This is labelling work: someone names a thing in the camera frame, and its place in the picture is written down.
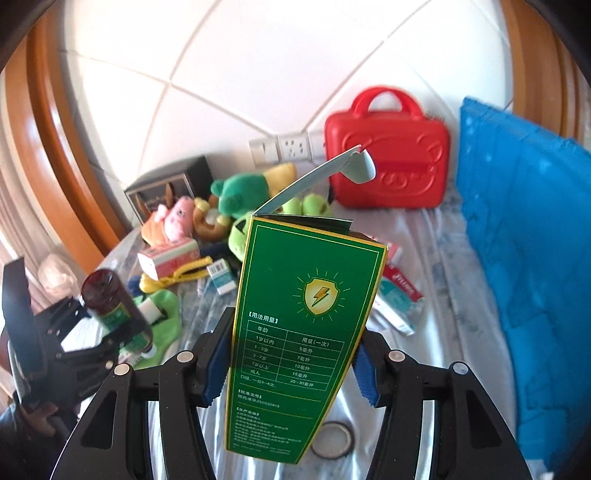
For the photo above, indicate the yellow plastic clip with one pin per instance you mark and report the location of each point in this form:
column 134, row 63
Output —
column 178, row 274

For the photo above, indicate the dark green frog plush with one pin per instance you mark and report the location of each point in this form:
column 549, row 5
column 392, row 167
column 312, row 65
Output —
column 240, row 196

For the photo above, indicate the bright green plush cloth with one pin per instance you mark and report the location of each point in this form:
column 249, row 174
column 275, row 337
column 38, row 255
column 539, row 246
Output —
column 166, row 323

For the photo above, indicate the green medicine box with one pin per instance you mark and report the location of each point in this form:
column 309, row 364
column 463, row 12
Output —
column 300, row 323

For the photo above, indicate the small white and blue box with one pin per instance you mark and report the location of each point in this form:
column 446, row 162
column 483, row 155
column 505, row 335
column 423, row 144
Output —
column 221, row 276

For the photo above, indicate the yellow plush toy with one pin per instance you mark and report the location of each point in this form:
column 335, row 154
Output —
column 281, row 175

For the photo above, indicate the black gift box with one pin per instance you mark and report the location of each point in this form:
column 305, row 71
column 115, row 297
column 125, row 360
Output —
column 161, row 184

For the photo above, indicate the white and orange medicine box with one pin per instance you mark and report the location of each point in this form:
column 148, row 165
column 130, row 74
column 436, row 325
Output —
column 171, row 258

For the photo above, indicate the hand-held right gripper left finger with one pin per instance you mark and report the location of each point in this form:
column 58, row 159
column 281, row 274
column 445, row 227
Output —
column 214, row 374

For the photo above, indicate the brown monkey plush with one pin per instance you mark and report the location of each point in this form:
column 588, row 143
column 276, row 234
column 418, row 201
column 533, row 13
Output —
column 210, row 221

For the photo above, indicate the white wall switch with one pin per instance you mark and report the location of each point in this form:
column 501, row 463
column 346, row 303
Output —
column 264, row 151

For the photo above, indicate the pink and orange pig plush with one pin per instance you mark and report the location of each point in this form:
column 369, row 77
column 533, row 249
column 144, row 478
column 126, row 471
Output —
column 173, row 221

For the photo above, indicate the red toy suitcase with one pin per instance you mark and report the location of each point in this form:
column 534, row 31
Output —
column 385, row 152

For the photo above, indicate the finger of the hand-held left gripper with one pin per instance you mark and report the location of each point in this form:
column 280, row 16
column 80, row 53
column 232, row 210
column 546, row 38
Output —
column 64, row 316
column 92, row 353

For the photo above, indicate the curved wooden wall frame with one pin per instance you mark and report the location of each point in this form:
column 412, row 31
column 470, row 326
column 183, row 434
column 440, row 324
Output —
column 60, row 138
column 535, row 69

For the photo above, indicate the grey wrinkled table cloth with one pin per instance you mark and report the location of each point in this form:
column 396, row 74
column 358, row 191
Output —
column 443, row 300

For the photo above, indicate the blue plastic crate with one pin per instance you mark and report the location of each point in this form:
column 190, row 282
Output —
column 531, row 230

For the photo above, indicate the white and pink medicine box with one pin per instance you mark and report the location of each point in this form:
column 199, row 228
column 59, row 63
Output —
column 394, row 254

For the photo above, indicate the brown bottle green label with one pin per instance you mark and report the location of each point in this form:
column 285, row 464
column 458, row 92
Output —
column 111, row 300

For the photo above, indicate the clear plastic bag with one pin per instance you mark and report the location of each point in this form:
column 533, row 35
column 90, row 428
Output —
column 57, row 274

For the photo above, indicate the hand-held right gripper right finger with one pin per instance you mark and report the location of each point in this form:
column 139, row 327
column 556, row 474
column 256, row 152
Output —
column 367, row 378

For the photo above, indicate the light green frog plush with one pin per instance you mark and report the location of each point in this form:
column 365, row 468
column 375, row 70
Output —
column 239, row 240

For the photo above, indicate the white wall socket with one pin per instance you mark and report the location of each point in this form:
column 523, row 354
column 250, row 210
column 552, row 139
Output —
column 292, row 147
column 316, row 144

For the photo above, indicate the black tape roll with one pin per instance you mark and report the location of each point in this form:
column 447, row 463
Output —
column 314, row 450

